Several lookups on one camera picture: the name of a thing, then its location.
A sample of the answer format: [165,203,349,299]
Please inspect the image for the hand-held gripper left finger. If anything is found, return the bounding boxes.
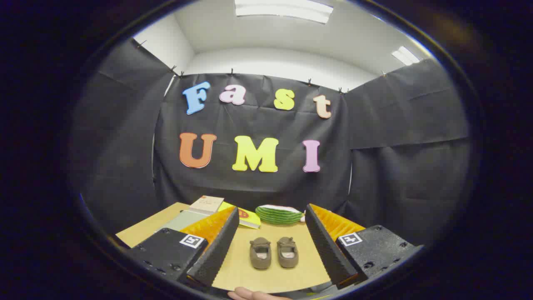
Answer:
[125,206,240,288]

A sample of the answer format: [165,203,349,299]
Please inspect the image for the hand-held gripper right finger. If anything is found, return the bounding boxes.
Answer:
[305,203,425,290]

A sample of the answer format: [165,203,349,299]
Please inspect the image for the brown shoe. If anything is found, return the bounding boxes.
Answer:
[249,237,272,270]
[276,237,299,268]

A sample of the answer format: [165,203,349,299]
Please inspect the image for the pale fabric storage box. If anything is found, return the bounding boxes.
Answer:
[159,210,215,232]

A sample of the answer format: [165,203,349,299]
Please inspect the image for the yellow book with red circle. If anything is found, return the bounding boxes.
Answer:
[217,202,262,230]

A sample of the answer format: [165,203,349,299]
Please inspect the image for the beige book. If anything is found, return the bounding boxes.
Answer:
[189,195,224,215]

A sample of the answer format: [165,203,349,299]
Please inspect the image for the watermelon slice plush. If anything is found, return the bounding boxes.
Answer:
[255,204,306,226]

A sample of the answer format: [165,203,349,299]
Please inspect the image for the black backdrop cloth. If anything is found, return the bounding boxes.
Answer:
[69,37,473,246]

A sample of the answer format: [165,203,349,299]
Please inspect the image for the small ceiling light panel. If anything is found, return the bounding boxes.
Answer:
[391,46,421,66]

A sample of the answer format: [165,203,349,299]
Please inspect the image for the large ceiling light panel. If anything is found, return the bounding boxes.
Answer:
[234,0,334,24]

